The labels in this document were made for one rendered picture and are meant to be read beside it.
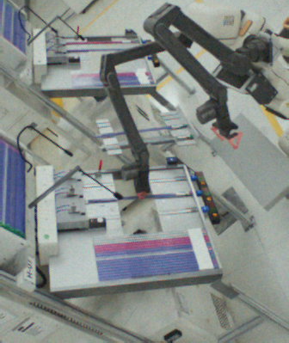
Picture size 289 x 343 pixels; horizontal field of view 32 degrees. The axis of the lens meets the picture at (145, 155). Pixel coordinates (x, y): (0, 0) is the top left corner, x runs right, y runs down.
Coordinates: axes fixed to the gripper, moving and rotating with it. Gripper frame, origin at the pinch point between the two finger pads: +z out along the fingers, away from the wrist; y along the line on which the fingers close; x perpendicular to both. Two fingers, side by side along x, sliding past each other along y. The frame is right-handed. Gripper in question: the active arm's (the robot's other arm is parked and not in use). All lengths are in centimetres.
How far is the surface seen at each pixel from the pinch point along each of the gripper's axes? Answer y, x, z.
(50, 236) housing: 27, -43, -7
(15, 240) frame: 39, -56, -21
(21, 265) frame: 46, -54, -15
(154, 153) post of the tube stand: -39.9, 14.5, 7.2
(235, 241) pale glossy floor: -18, 65, 62
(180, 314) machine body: 46, 13, 30
